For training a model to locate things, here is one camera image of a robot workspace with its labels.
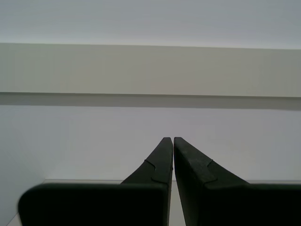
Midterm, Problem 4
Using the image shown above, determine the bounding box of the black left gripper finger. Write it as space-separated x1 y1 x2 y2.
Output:
18 137 174 226
173 137 301 226

